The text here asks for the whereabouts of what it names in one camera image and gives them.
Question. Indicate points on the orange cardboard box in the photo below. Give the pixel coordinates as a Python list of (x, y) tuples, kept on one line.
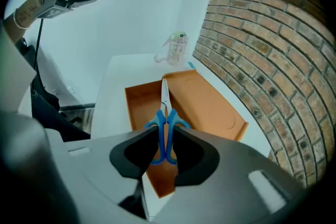
[(141, 102)]

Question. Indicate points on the small blue white card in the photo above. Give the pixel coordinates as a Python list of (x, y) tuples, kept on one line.
[(192, 65)]

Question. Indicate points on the clear plastic water bottle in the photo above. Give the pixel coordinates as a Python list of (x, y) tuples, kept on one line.
[(176, 49)]

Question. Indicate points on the white wristband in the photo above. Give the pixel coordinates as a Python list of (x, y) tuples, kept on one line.
[(19, 22)]

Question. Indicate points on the black metal bar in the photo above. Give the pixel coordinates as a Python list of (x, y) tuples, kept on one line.
[(78, 106)]

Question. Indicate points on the person's left forearm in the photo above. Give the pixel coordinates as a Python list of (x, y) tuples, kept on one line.
[(25, 13)]

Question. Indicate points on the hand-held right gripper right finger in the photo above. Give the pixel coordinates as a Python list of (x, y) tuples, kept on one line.
[(223, 178)]

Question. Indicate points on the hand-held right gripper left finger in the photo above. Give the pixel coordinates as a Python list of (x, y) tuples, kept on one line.
[(105, 165)]

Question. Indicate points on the orange box lid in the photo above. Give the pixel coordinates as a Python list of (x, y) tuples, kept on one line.
[(204, 102)]

